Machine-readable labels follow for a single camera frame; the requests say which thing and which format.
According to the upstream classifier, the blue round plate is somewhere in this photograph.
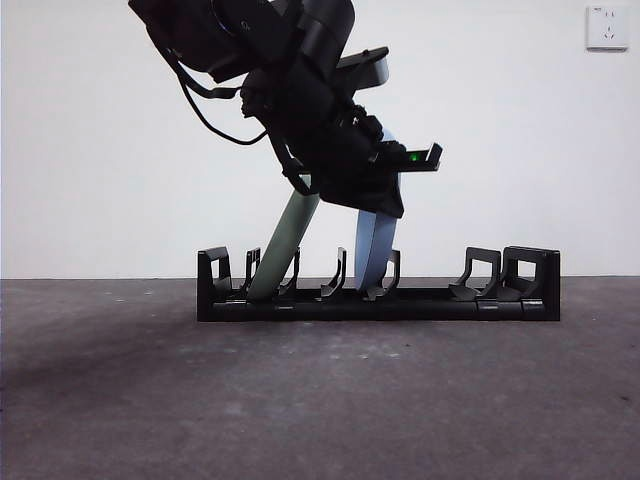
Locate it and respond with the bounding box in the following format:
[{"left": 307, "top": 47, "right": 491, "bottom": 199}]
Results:
[{"left": 353, "top": 126, "right": 401, "bottom": 292}]

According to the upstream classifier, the pale green round plate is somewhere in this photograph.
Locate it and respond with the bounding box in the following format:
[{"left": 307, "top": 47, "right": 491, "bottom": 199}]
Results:
[{"left": 247, "top": 187, "right": 321, "bottom": 303}]

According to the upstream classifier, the black plate rack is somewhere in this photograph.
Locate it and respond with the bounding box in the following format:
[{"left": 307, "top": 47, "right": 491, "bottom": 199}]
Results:
[{"left": 196, "top": 245, "right": 562, "bottom": 322}]

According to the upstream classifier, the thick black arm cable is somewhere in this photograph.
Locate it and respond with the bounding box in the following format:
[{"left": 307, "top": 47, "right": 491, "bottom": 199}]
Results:
[{"left": 271, "top": 134, "right": 315, "bottom": 197}]

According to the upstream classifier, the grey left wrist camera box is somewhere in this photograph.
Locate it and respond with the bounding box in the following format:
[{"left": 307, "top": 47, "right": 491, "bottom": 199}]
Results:
[{"left": 335, "top": 46, "right": 391, "bottom": 92}]

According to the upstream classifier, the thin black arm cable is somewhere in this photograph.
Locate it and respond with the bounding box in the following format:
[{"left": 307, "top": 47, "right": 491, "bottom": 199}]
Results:
[{"left": 162, "top": 44, "right": 276, "bottom": 147}]

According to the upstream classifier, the white wall socket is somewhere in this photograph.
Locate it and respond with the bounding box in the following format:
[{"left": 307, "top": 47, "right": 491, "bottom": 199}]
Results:
[{"left": 585, "top": 4, "right": 630, "bottom": 52}]

